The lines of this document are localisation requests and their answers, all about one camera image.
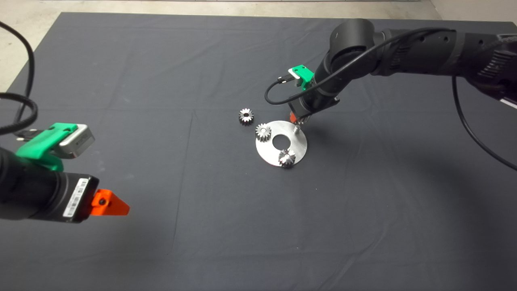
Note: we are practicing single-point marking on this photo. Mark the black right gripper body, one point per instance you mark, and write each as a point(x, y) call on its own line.
point(311, 106)

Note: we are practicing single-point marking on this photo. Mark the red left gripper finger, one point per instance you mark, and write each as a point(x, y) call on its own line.
point(114, 208)

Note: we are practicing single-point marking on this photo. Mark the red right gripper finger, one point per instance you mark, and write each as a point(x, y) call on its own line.
point(293, 117)

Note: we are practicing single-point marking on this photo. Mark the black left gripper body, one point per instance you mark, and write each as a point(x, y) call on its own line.
point(72, 197)

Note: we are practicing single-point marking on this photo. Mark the small steel spur gear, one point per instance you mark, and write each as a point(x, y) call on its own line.
point(263, 132)
point(287, 158)
point(246, 117)

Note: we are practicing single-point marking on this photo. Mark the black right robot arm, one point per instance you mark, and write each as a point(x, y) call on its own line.
point(416, 52)

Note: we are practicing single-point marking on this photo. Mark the round metal plate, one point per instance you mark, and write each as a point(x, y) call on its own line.
point(299, 149)

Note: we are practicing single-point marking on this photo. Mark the green right camera mount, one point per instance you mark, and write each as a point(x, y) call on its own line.
point(305, 74)

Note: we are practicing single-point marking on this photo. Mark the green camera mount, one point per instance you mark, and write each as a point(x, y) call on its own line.
point(38, 144)
point(305, 74)

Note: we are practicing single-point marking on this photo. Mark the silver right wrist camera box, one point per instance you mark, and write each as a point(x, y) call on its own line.
point(295, 74)

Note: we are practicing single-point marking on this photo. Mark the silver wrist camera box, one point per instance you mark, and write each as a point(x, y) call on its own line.
point(295, 74)
point(77, 141)

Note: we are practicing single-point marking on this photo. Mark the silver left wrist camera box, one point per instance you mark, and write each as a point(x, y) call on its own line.
point(77, 141)

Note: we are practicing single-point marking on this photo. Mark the green left camera mount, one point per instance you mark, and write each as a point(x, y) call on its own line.
point(38, 144)

